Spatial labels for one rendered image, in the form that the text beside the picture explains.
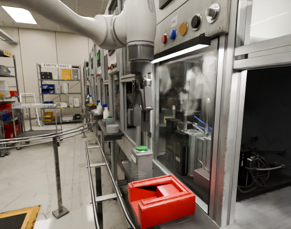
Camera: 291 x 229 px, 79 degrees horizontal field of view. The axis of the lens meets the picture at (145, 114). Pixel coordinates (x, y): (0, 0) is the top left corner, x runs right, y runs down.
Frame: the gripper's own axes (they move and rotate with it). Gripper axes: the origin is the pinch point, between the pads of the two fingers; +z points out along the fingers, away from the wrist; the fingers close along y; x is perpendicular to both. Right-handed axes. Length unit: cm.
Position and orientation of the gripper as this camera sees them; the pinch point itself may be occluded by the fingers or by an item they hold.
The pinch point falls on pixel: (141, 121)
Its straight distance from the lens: 63.0
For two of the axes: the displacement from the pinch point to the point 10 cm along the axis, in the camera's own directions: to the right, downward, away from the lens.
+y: -3.6, -1.5, 9.2
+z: 0.0, 9.9, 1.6
